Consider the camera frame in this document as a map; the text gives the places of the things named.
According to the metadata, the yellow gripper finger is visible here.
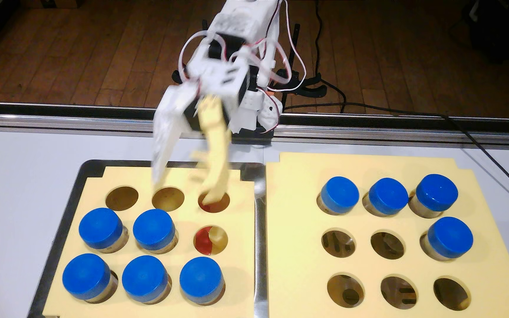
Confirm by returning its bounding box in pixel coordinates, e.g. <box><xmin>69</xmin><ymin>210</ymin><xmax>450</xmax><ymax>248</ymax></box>
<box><xmin>190</xmin><ymin>95</ymin><xmax>233</xmax><ymax>206</ymax></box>

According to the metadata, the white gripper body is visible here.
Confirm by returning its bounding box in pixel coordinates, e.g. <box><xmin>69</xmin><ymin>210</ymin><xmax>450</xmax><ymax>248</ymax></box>
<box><xmin>184</xmin><ymin>57</ymin><xmax>251</xmax><ymax>132</ymax></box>

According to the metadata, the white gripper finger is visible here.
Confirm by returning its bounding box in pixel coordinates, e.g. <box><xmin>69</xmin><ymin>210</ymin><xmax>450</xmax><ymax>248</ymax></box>
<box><xmin>151</xmin><ymin>83</ymin><xmax>203</xmax><ymax>186</ymax></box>

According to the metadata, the blue capped test tube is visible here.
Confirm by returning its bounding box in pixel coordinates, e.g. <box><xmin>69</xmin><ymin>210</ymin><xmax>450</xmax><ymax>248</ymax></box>
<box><xmin>79</xmin><ymin>208</ymin><xmax>130</xmax><ymax>254</ymax></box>
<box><xmin>133</xmin><ymin>208</ymin><xmax>179</xmax><ymax>254</ymax></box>
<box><xmin>408</xmin><ymin>173</ymin><xmax>459</xmax><ymax>219</ymax></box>
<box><xmin>317</xmin><ymin>176</ymin><xmax>360</xmax><ymax>216</ymax></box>
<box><xmin>179</xmin><ymin>256</ymin><xmax>226</xmax><ymax>306</ymax></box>
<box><xmin>121</xmin><ymin>254</ymin><xmax>172</xmax><ymax>305</ymax></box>
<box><xmin>420</xmin><ymin>216</ymin><xmax>474</xmax><ymax>262</ymax></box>
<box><xmin>62</xmin><ymin>253</ymin><xmax>119</xmax><ymax>304</ymax></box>
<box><xmin>363</xmin><ymin>178</ymin><xmax>409</xmax><ymax>218</ymax></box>

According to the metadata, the black clamp with orange tip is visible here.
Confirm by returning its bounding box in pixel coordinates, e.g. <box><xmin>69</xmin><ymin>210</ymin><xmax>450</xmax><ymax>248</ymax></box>
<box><xmin>172</xmin><ymin>19</ymin><xmax>209</xmax><ymax>85</ymax></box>

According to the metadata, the yellow foam rack in tray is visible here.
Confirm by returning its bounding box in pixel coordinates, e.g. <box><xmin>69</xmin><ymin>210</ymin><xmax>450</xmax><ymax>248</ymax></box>
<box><xmin>42</xmin><ymin>165</ymin><xmax>256</xmax><ymax>318</ymax></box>

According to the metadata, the metal tray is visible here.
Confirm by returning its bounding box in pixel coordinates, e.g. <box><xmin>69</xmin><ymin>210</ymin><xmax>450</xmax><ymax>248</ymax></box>
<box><xmin>27</xmin><ymin>159</ymin><xmax>268</xmax><ymax>318</ymax></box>

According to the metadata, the large yellow foam rack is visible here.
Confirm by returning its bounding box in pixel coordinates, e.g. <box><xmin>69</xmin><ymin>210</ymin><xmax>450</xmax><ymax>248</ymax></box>
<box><xmin>265</xmin><ymin>152</ymin><xmax>509</xmax><ymax>318</ymax></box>

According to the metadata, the black bulky object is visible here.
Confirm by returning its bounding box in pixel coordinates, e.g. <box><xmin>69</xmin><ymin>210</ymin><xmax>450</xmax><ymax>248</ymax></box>
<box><xmin>462</xmin><ymin>0</ymin><xmax>509</xmax><ymax>64</ymax></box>

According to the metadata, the aluminium table edge rail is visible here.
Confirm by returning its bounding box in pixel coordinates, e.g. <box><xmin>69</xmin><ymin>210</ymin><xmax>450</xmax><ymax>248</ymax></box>
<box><xmin>0</xmin><ymin>101</ymin><xmax>509</xmax><ymax>148</ymax></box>

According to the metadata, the black cable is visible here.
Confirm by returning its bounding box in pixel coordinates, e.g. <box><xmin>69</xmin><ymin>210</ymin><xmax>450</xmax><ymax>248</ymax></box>
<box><xmin>285</xmin><ymin>102</ymin><xmax>509</xmax><ymax>210</ymax></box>
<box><xmin>314</xmin><ymin>0</ymin><xmax>348</xmax><ymax>114</ymax></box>

